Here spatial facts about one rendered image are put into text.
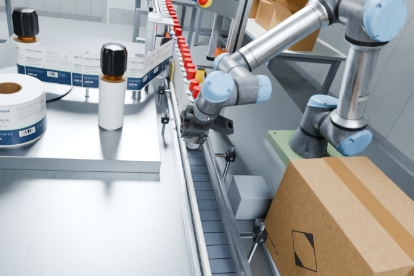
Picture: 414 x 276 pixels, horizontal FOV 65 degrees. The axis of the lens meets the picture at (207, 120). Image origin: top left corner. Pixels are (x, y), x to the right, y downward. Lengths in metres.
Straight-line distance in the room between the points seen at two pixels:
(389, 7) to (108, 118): 0.89
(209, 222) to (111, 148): 0.41
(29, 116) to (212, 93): 0.58
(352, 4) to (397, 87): 2.68
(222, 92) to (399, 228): 0.47
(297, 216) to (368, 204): 0.15
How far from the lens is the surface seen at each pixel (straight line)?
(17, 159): 1.11
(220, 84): 0.80
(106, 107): 1.15
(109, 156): 1.08
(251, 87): 0.85
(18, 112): 1.09
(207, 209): 0.96
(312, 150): 1.31
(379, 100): 3.76
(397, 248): 0.75
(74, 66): 1.34
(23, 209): 1.02
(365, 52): 1.02
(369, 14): 0.95
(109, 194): 1.03
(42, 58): 1.37
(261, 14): 3.40
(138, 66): 1.33
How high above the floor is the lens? 1.57
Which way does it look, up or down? 31 degrees down
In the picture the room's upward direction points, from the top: 13 degrees clockwise
